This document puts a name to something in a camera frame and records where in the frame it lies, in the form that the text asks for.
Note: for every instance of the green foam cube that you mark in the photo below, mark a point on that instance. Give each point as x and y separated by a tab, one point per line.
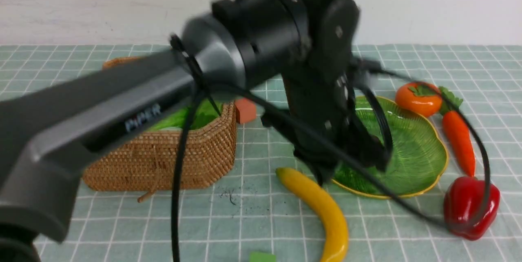
260	256

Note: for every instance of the red bell pepper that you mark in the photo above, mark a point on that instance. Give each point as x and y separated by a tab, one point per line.
463	200

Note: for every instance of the orange carrot with green top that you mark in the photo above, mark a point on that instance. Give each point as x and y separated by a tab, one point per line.
457	133

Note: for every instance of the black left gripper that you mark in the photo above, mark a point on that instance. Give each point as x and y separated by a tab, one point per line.
319	93

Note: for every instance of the green leaf-shaped glass plate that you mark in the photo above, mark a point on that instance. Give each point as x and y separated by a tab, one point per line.
418	161

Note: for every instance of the green checkered tablecloth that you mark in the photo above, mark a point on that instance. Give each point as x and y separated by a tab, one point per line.
248	210

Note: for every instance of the orange-red foam cube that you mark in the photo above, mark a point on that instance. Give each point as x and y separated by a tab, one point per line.
245	111

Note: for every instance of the woven wicker basket green lining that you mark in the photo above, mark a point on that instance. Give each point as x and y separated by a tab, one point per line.
147	162

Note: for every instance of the orange persimmon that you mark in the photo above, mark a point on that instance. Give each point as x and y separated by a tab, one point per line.
418	99

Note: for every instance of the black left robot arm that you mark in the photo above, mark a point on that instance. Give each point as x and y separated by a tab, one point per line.
49	137

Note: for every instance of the yellow banana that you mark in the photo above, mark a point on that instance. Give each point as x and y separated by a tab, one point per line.
336	229

